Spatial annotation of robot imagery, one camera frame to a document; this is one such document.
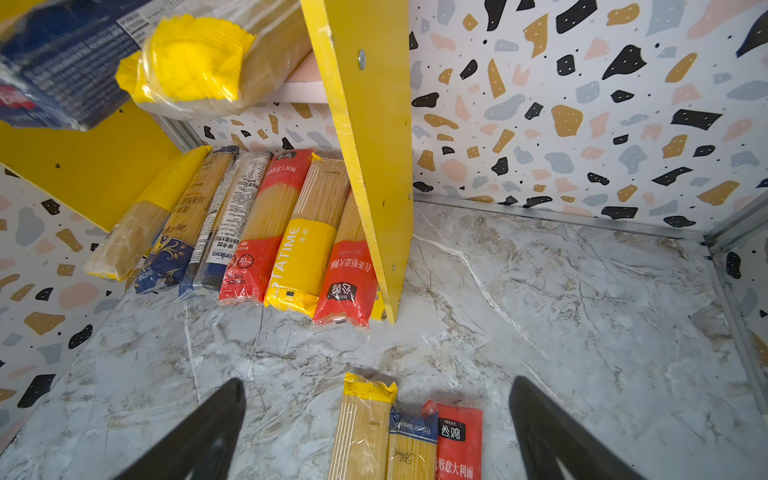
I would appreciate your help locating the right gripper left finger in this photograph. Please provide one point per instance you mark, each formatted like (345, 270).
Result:
(203, 445)

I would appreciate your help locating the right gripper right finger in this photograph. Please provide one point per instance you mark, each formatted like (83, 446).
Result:
(552, 443)

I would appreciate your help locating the blue-top spaghetti bag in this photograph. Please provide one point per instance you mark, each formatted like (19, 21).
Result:
(412, 445)

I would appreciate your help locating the clear bag white label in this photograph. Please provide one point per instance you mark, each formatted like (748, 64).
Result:
(224, 225)

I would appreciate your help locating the red spaghetti bag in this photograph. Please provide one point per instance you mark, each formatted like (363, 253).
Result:
(459, 441)
(248, 273)
(350, 285)

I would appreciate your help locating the clear spaghetti bag Chinese text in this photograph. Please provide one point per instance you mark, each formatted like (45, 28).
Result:
(171, 254)

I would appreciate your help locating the yellow Pastatime bag tall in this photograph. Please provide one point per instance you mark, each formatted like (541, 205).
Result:
(302, 258)

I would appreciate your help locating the blue Barilla spaghetti bag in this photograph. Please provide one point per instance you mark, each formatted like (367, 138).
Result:
(59, 60)

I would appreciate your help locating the yellow shelf pink blue boards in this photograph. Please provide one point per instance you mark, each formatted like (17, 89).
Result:
(362, 52)

